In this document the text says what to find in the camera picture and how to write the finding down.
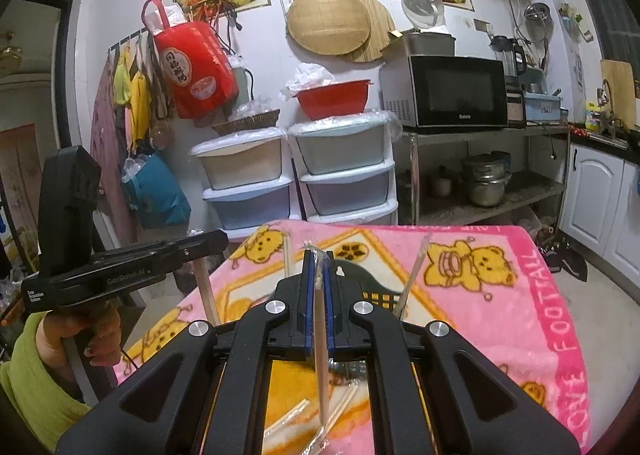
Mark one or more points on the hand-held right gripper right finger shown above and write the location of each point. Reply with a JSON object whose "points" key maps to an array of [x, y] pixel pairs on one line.
{"points": [[330, 295]]}

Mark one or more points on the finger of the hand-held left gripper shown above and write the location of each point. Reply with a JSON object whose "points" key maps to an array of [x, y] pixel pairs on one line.
{"points": [[200, 245]]}

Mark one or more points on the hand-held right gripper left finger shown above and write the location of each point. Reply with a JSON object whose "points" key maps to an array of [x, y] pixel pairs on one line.
{"points": [[307, 285]]}

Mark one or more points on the wooden chopstick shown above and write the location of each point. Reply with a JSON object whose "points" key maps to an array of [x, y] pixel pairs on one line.
{"points": [[207, 290], [320, 360], [412, 270], [286, 255]]}

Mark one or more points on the dark green plastic utensil basket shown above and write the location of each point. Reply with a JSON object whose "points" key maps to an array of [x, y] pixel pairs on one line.
{"points": [[380, 295]]}

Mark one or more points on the person's left forearm green sleeve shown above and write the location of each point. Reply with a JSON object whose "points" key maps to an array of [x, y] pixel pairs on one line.
{"points": [[30, 385]]}

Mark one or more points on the person's left hand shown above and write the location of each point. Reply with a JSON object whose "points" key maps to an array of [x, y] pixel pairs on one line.
{"points": [[102, 335]]}

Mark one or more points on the blue bag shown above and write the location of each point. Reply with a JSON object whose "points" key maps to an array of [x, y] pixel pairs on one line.
{"points": [[160, 195]]}

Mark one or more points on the pink hanging garment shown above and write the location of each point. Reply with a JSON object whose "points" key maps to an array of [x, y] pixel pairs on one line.
{"points": [[105, 160]]}

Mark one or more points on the wicker basket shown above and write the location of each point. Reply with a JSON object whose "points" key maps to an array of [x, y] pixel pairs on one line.
{"points": [[247, 124]]}

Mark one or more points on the yellow hanging cloth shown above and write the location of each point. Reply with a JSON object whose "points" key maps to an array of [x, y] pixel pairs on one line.
{"points": [[137, 100]]}

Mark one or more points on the small steel pot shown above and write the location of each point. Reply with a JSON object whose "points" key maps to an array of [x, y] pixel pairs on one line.
{"points": [[442, 182]]}

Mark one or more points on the ceiling lamp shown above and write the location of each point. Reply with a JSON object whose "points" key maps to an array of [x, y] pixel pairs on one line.
{"points": [[10, 55]]}

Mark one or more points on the pink printed blanket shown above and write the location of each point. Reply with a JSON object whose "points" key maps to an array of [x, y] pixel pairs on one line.
{"points": [[500, 335]]}

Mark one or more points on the red tote bag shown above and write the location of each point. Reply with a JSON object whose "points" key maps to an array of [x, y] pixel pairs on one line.
{"points": [[195, 70]]}

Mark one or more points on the red plastic basin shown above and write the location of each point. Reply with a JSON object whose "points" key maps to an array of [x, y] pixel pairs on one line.
{"points": [[332, 102]]}

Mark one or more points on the large steel pot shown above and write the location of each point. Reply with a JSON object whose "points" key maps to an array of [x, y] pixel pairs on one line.
{"points": [[485, 182]]}

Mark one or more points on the white plastic bags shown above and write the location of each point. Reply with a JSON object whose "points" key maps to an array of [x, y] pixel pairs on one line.
{"points": [[307, 77]]}

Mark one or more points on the metal shelf rack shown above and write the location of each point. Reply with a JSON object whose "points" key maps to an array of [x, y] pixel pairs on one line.
{"points": [[530, 190]]}

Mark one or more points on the black microwave oven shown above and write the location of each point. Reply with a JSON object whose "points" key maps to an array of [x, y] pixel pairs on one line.
{"points": [[450, 92]]}

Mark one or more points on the dark shoes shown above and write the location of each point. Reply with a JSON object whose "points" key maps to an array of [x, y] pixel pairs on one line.
{"points": [[565, 260]]}

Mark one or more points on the round bamboo tray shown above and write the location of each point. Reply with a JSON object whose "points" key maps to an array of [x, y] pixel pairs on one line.
{"points": [[325, 22]]}

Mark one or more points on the round bamboo mat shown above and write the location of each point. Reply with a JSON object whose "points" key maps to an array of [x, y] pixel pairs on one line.
{"points": [[382, 35]]}

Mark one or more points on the small countertop appliance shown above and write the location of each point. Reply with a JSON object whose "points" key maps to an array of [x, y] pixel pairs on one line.
{"points": [[515, 107]]}

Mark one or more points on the metal container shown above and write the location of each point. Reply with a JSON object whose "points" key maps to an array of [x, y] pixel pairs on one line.
{"points": [[420, 45]]}

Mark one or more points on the white kitchen cabinet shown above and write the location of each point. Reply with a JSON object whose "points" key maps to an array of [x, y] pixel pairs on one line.
{"points": [[595, 205]]}

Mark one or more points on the light blue dish rack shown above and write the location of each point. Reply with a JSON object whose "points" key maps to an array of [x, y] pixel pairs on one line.
{"points": [[542, 105]]}

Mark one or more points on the black blender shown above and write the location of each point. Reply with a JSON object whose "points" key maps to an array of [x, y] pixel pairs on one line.
{"points": [[507, 60]]}

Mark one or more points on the glass pot lid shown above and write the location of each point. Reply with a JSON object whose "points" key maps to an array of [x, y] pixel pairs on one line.
{"points": [[422, 5]]}

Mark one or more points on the yellow bottle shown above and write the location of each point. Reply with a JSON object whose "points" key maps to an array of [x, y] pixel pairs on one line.
{"points": [[593, 117]]}

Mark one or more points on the metal faucet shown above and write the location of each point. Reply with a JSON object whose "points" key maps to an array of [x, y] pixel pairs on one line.
{"points": [[607, 95]]}

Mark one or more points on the hanging steel lid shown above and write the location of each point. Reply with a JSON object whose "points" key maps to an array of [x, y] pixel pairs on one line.
{"points": [[537, 20]]}

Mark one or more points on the wooden cutting board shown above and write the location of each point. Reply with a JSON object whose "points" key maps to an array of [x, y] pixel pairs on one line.
{"points": [[620, 77]]}

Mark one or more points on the dark window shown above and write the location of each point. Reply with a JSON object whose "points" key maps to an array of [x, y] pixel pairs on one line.
{"points": [[615, 10]]}

